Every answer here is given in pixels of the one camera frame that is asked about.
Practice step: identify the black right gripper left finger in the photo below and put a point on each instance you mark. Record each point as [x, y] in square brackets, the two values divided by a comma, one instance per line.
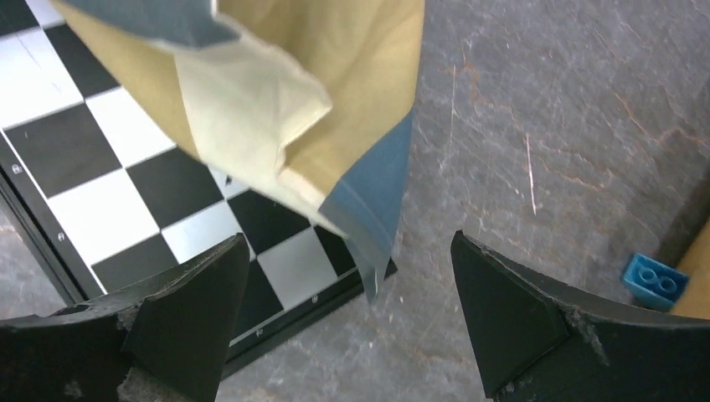
[169, 332]

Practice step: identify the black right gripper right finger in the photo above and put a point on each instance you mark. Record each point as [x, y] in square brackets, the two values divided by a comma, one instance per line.
[538, 339]

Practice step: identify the blue beige checkered pillowcase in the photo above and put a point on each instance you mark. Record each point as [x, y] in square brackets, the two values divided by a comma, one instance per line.
[309, 103]

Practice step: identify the yellow Mickey Mouse pillow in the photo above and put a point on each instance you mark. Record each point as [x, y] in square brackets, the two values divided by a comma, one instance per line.
[694, 301]

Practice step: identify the small blue toy brick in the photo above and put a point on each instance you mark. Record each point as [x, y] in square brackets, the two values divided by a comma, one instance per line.
[654, 284]

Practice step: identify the black white checkerboard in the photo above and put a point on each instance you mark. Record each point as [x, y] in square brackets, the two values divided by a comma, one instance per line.
[105, 199]

